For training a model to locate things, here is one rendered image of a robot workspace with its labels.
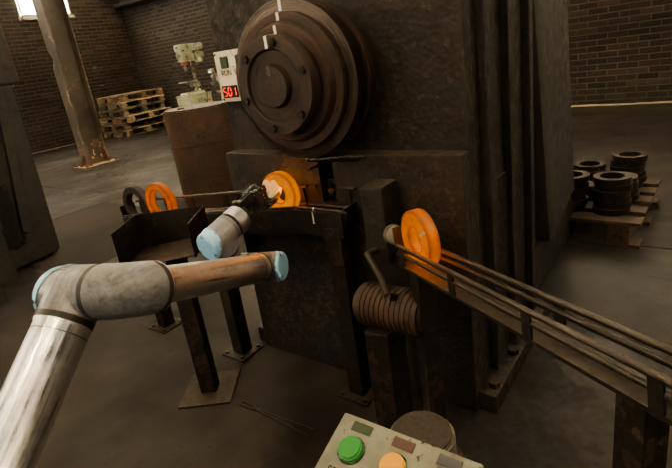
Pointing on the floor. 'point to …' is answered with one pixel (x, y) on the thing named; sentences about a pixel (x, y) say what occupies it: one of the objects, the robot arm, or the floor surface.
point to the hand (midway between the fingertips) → (279, 187)
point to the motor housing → (388, 346)
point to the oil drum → (202, 150)
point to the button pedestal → (382, 439)
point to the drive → (551, 116)
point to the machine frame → (408, 149)
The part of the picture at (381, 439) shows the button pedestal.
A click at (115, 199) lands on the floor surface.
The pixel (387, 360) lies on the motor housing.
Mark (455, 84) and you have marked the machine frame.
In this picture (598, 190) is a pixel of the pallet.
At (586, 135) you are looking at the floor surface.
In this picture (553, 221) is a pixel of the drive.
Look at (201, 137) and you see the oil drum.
